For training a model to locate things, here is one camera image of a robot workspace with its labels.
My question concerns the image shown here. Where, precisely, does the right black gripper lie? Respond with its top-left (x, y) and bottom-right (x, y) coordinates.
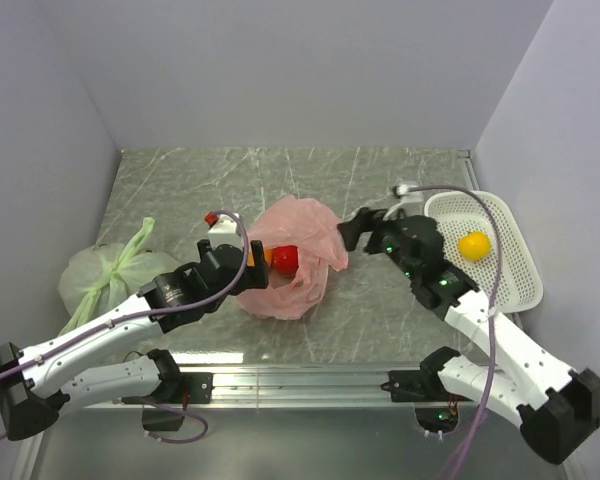
top-left (335, 204), bottom-right (419, 280)

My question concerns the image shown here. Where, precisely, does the red apple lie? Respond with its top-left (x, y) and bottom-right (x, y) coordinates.
top-left (271, 245), bottom-right (299, 277)

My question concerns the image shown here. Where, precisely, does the pink plastic bag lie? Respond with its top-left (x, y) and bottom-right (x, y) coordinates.
top-left (237, 195), bottom-right (348, 320)

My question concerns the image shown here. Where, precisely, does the yellow fruit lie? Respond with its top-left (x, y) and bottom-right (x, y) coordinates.
top-left (457, 231), bottom-right (492, 263)

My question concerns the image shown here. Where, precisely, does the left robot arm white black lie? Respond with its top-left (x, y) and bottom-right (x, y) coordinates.
top-left (0, 240), bottom-right (268, 441)

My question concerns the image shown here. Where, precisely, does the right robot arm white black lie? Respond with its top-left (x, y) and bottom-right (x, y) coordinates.
top-left (338, 208), bottom-right (600, 465)

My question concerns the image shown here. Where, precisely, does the green plastic bag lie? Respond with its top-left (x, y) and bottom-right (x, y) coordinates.
top-left (58, 217), bottom-right (179, 334)

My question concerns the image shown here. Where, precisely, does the white perforated plastic basket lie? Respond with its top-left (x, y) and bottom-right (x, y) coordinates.
top-left (424, 191), bottom-right (543, 314)

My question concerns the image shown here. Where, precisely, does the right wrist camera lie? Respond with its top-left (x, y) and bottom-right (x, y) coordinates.
top-left (383, 182), bottom-right (425, 221)

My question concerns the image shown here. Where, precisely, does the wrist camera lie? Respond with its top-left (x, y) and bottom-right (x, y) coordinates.
top-left (204, 212), bottom-right (243, 249)
top-left (383, 182), bottom-right (425, 221)

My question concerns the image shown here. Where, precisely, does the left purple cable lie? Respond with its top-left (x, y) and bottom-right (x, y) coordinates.
top-left (0, 208), bottom-right (251, 449)

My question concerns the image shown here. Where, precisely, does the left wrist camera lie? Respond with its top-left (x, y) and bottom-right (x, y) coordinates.
top-left (204, 212), bottom-right (243, 249)

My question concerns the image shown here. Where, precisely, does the aluminium rail frame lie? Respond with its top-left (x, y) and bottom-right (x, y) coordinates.
top-left (9, 149), bottom-right (586, 480)

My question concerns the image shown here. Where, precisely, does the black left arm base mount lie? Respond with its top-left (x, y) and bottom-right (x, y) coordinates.
top-left (122, 372), bottom-right (213, 434)

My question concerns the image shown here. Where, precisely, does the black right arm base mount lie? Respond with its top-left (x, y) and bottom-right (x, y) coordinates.
top-left (380, 370), bottom-right (459, 436)

